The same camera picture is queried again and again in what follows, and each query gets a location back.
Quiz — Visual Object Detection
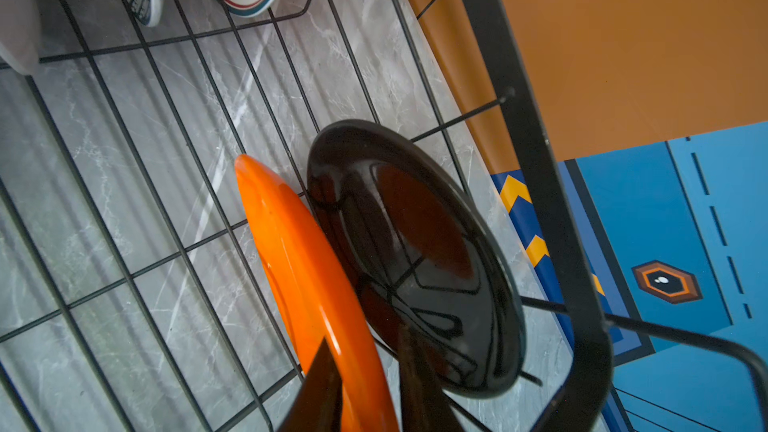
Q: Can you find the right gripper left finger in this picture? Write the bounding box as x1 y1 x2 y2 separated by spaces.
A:
279 340 343 431

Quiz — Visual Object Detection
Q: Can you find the black plate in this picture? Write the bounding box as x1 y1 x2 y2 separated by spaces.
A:
306 119 526 398

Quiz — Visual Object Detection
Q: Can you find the orange plate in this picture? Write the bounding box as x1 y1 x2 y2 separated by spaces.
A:
234 154 398 431

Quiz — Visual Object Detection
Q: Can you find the black wire dish rack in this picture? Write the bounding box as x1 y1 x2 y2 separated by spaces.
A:
0 0 768 432

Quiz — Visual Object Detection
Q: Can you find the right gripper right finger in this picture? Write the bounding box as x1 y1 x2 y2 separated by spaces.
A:
397 324 463 431

